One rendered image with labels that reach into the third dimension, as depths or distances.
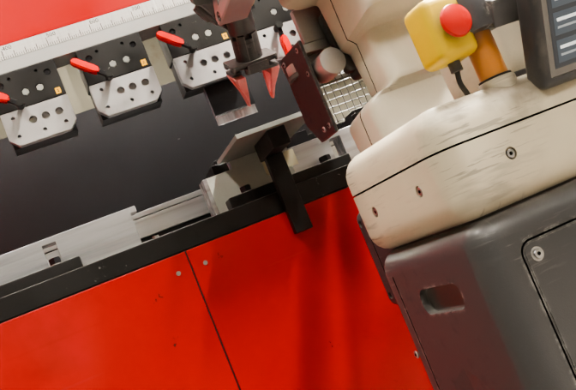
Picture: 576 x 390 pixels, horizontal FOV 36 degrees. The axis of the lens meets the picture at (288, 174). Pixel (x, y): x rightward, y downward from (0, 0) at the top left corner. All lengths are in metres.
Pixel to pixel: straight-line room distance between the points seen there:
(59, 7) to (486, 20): 1.30
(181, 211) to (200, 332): 0.49
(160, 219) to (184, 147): 0.37
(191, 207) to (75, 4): 0.58
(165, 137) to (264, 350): 0.90
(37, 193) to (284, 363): 0.96
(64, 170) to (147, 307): 0.79
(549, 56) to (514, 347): 0.30
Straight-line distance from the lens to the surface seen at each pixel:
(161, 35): 2.03
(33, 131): 2.00
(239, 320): 1.86
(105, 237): 1.97
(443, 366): 1.06
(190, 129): 2.58
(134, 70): 2.04
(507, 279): 0.91
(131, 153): 2.55
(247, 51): 1.83
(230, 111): 2.07
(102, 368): 1.84
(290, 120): 1.81
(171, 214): 2.25
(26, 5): 2.09
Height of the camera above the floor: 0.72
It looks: 6 degrees up
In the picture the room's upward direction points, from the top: 22 degrees counter-clockwise
